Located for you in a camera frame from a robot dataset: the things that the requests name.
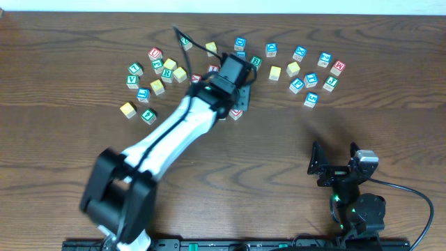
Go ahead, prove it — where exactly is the red u block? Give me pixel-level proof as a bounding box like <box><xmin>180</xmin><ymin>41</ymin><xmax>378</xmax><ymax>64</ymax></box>
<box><xmin>229</xmin><ymin>109</ymin><xmax>243</xmax><ymax>121</ymax></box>
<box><xmin>148</xmin><ymin>47</ymin><xmax>163</xmax><ymax>61</ymax></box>

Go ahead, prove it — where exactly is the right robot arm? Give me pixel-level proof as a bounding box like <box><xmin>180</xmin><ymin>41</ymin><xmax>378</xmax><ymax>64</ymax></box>
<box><xmin>307</xmin><ymin>142</ymin><xmax>386</xmax><ymax>250</ymax></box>

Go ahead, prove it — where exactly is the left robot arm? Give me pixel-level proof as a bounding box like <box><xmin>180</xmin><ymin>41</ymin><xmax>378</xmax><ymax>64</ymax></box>
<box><xmin>79</xmin><ymin>54</ymin><xmax>257</xmax><ymax>250</ymax></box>

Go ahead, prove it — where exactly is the red I block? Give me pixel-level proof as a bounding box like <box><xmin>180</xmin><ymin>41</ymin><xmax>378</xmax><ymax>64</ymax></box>
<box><xmin>207</xmin><ymin>65</ymin><xmax>220</xmax><ymax>73</ymax></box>

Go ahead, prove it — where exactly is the red A block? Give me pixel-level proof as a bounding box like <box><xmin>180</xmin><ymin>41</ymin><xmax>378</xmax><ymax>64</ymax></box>
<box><xmin>190</xmin><ymin>74</ymin><xmax>202</xmax><ymax>84</ymax></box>

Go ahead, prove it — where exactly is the blue L block centre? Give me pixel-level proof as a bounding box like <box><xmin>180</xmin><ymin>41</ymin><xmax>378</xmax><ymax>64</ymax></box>
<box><xmin>236</xmin><ymin>52</ymin><xmax>246</xmax><ymax>58</ymax></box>

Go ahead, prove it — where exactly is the blue l block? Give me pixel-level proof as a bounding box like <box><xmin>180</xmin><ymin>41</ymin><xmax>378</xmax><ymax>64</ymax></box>
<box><xmin>137</xmin><ymin>88</ymin><xmax>151</xmax><ymax>102</ymax></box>
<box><xmin>236</xmin><ymin>52</ymin><xmax>246</xmax><ymax>58</ymax></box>

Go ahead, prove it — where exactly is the yellow block beside R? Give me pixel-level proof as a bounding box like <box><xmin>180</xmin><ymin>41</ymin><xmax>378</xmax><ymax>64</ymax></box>
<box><xmin>173</xmin><ymin>67</ymin><xmax>187</xmax><ymax>83</ymax></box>

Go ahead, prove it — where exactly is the green B block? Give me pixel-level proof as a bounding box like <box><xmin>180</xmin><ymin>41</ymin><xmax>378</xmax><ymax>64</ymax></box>
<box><xmin>249</xmin><ymin>56</ymin><xmax>263</xmax><ymax>71</ymax></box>

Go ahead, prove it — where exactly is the yellow O block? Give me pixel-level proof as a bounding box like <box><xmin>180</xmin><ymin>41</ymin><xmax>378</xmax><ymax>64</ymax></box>
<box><xmin>205</xmin><ymin>42</ymin><xmax>217</xmax><ymax>57</ymax></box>

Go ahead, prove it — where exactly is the yellow block centre right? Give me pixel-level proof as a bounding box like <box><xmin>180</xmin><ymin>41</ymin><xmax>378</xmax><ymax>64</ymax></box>
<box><xmin>269</xmin><ymin>66</ymin><xmax>282</xmax><ymax>81</ymax></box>

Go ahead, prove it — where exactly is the blue D block upper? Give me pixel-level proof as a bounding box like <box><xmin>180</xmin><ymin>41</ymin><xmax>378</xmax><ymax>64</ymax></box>
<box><xmin>234</xmin><ymin>37</ymin><xmax>246</xmax><ymax>52</ymax></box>

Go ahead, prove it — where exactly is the blue d block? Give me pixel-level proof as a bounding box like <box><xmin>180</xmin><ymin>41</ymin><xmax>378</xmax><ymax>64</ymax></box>
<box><xmin>266</xmin><ymin>43</ymin><xmax>277</xmax><ymax>57</ymax></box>
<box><xmin>234</xmin><ymin>37</ymin><xmax>246</xmax><ymax>52</ymax></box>

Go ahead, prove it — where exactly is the green Z block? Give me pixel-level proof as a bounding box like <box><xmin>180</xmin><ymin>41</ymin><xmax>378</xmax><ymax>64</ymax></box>
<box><xmin>180</xmin><ymin>36</ymin><xmax>193</xmax><ymax>51</ymax></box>

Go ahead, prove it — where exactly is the yellow block upper left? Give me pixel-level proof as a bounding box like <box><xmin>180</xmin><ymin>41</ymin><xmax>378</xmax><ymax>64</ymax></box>
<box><xmin>163</xmin><ymin>58</ymin><xmax>178</xmax><ymax>70</ymax></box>

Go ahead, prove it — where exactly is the green R block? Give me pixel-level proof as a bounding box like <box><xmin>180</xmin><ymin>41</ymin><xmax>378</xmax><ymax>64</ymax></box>
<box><xmin>161</xmin><ymin>68</ymin><xmax>174</xmax><ymax>83</ymax></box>

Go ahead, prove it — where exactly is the blue P block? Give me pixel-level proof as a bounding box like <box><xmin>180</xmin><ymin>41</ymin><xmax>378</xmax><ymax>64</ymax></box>
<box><xmin>289</xmin><ymin>77</ymin><xmax>305</xmax><ymax>94</ymax></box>

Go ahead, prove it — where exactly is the blue S block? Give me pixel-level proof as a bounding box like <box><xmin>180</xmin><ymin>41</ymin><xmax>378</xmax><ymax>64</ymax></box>
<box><xmin>304</xmin><ymin>92</ymin><xmax>318</xmax><ymax>108</ymax></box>

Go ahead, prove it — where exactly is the blue D block right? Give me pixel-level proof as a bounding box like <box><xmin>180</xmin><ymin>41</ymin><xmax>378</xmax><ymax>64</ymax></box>
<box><xmin>266</xmin><ymin>43</ymin><xmax>277</xmax><ymax>57</ymax></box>

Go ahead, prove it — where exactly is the yellow block middle left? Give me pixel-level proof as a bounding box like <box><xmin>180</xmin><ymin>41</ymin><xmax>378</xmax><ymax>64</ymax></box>
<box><xmin>150</xmin><ymin>79</ymin><xmax>165</xmax><ymax>96</ymax></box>

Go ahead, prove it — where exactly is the green J block left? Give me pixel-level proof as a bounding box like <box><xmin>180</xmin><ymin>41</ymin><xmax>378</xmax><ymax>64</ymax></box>
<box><xmin>152</xmin><ymin>59</ymin><xmax>164</xmax><ymax>75</ymax></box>

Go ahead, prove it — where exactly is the green j block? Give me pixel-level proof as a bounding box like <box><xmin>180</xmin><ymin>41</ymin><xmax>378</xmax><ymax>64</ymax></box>
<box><xmin>323</xmin><ymin>76</ymin><xmax>339</xmax><ymax>92</ymax></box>
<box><xmin>152</xmin><ymin>59</ymin><xmax>164</xmax><ymax>75</ymax></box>

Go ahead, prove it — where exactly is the green J block right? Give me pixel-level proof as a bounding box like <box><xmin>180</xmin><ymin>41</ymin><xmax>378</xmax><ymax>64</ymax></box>
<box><xmin>323</xmin><ymin>76</ymin><xmax>339</xmax><ymax>92</ymax></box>

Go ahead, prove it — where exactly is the blue E block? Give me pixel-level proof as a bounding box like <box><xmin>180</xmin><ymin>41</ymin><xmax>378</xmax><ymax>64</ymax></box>
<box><xmin>304</xmin><ymin>73</ymin><xmax>318</xmax><ymax>88</ymax></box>

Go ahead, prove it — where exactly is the green 4 block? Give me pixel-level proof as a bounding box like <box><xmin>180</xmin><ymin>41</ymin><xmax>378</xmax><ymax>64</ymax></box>
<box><xmin>141</xmin><ymin>109</ymin><xmax>157</xmax><ymax>125</ymax></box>

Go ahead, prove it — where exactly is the blue L block left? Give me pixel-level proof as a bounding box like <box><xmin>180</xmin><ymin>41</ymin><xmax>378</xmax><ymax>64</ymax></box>
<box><xmin>137</xmin><ymin>88</ymin><xmax>151</xmax><ymax>102</ymax></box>

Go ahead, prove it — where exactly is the blue X block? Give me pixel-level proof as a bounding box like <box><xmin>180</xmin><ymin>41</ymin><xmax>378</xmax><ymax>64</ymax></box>
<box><xmin>293</xmin><ymin>46</ymin><xmax>307</xmax><ymax>62</ymax></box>

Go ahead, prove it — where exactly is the red M block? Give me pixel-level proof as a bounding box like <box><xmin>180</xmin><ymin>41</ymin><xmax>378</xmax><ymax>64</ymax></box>
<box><xmin>330</xmin><ymin>60</ymin><xmax>346</xmax><ymax>76</ymax></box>

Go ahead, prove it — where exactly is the green L block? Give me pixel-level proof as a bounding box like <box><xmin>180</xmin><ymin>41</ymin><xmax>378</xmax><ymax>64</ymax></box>
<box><xmin>128</xmin><ymin>62</ymin><xmax>144</xmax><ymax>77</ymax></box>

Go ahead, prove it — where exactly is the green V block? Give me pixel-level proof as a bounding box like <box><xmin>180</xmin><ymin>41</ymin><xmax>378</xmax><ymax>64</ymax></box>
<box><xmin>126</xmin><ymin>75</ymin><xmax>139</xmax><ymax>89</ymax></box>

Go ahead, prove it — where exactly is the blue Z block right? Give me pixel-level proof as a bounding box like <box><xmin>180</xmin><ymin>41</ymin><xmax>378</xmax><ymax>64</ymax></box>
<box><xmin>317</xmin><ymin>52</ymin><xmax>332</xmax><ymax>68</ymax></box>

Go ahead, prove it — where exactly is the yellow block lower left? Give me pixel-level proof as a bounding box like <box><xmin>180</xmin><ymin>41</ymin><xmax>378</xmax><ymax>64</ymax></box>
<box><xmin>120</xmin><ymin>102</ymin><xmax>137</xmax><ymax>119</ymax></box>

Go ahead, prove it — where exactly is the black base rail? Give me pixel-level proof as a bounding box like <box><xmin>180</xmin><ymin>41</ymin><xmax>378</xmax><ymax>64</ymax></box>
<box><xmin>61</xmin><ymin>237</ymin><xmax>411</xmax><ymax>251</ymax></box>

